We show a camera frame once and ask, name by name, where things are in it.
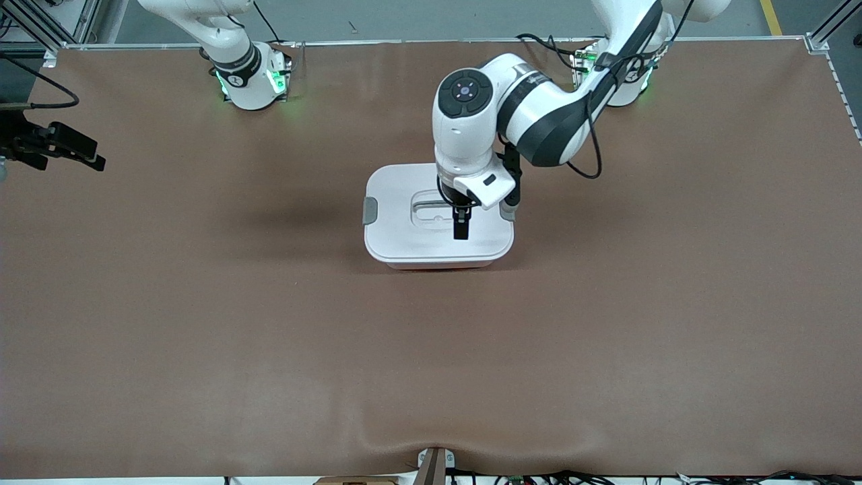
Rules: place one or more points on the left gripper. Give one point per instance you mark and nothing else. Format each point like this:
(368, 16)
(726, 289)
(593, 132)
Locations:
(459, 202)

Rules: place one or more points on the white lid with grey clips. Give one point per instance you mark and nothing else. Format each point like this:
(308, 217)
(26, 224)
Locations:
(411, 239)

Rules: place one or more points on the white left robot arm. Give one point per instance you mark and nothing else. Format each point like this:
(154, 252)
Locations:
(465, 141)

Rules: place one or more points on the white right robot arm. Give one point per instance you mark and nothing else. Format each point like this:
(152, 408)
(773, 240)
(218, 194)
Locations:
(246, 81)

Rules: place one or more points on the pink translucent plastic box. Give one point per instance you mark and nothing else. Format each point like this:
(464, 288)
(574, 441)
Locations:
(438, 265)

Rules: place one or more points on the brown table cover sheet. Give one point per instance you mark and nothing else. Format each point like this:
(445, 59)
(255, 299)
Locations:
(431, 370)

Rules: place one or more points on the brown cardboard piece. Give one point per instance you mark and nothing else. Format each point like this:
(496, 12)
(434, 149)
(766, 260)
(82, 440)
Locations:
(357, 481)

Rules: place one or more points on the aluminium frame with diagonal struts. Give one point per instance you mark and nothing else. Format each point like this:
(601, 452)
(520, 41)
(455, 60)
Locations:
(84, 20)

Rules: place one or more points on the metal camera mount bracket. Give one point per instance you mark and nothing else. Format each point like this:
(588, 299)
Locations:
(434, 465)

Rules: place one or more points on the aluminium frame corner post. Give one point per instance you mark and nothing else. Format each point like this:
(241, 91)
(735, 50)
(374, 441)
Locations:
(817, 44)

